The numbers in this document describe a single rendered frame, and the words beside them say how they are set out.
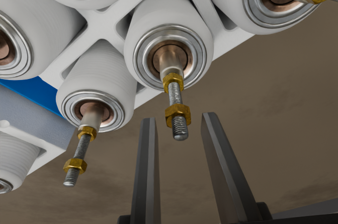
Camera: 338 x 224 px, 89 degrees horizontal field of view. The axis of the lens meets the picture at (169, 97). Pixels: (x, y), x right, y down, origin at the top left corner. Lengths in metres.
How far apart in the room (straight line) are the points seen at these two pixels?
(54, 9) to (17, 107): 0.28
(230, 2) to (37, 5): 0.18
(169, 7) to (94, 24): 0.11
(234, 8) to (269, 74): 0.43
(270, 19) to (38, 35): 0.21
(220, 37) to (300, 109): 0.57
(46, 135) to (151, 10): 0.37
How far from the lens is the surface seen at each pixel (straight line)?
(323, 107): 0.84
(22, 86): 0.47
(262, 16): 0.19
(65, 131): 0.49
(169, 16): 0.17
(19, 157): 0.47
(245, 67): 0.54
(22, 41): 0.20
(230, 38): 0.27
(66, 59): 0.29
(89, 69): 0.23
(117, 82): 0.22
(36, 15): 0.21
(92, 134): 0.21
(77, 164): 0.19
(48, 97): 0.48
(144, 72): 0.19
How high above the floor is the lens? 0.41
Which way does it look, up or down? 49 degrees down
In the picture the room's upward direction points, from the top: 174 degrees clockwise
